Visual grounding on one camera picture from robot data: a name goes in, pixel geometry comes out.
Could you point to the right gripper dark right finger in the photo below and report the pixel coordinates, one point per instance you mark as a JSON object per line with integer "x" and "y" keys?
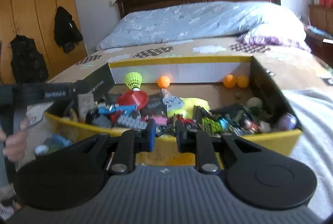
{"x": 199, "y": 143}

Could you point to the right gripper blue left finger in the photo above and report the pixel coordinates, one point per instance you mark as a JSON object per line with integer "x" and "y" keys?
{"x": 130, "y": 144}

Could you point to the person's left hand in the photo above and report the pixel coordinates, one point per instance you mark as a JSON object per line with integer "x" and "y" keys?
{"x": 15, "y": 145}

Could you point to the grey lego plate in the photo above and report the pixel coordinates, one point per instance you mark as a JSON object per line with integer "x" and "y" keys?
{"x": 130, "y": 122}

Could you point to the red plastic cone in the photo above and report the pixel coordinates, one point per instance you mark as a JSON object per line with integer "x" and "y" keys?
{"x": 138, "y": 98}

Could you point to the yellow cardboard box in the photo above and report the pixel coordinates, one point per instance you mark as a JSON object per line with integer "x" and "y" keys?
{"x": 197, "y": 81}

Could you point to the green shuttlecock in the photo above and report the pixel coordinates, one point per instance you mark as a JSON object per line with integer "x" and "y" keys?
{"x": 133, "y": 81}

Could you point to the orange ping pong ball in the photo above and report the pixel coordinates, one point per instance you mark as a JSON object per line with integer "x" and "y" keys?
{"x": 163, "y": 82}
{"x": 242, "y": 81}
{"x": 229, "y": 81}

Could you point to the white ping pong ball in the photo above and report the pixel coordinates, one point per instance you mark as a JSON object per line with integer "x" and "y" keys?
{"x": 254, "y": 102}

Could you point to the black hanging jacket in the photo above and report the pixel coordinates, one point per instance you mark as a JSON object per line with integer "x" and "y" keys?
{"x": 66, "y": 33}

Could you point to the orange wooden wardrobe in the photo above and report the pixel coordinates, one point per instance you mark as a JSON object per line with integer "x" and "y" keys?
{"x": 35, "y": 19}

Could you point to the white fluffy blanket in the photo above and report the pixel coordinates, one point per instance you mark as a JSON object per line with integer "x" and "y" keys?
{"x": 313, "y": 107}

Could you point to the light blue floral duvet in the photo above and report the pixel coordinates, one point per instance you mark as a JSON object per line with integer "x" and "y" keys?
{"x": 200, "y": 20}

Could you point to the purple pillow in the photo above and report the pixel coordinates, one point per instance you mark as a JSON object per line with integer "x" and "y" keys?
{"x": 273, "y": 34}

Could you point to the wooden sideboard cabinet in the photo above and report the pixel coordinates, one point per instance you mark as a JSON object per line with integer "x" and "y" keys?
{"x": 319, "y": 36}

